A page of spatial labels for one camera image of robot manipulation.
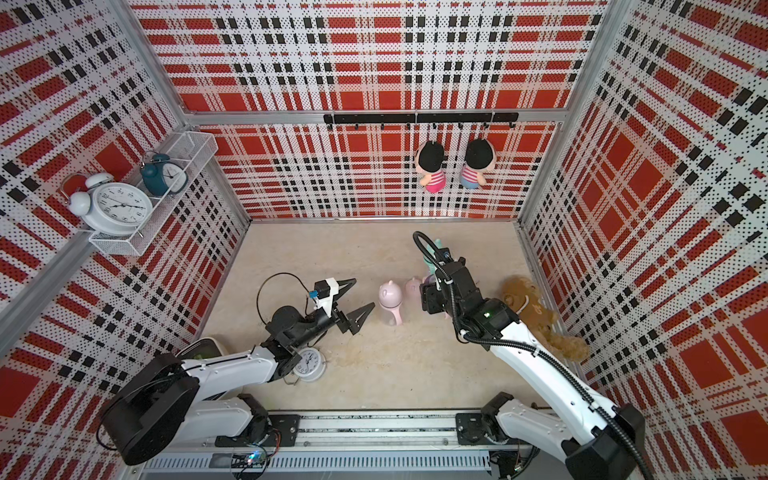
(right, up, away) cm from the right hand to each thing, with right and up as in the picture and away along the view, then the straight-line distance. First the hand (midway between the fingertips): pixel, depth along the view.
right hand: (439, 285), depth 77 cm
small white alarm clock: (-34, -22, +4) cm, 41 cm away
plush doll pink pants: (-1, +39, +19) cm, 43 cm away
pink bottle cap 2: (-6, -4, +19) cm, 20 cm away
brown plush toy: (+27, -5, +12) cm, 30 cm away
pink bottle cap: (-13, -3, +4) cm, 14 cm away
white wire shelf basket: (-75, +43, +19) cm, 88 cm away
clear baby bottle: (-14, -10, +7) cm, 18 cm away
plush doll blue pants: (+15, +39, +17) cm, 45 cm away
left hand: (-18, -1, -1) cm, 18 cm away
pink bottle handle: (-11, -10, +7) cm, 16 cm away
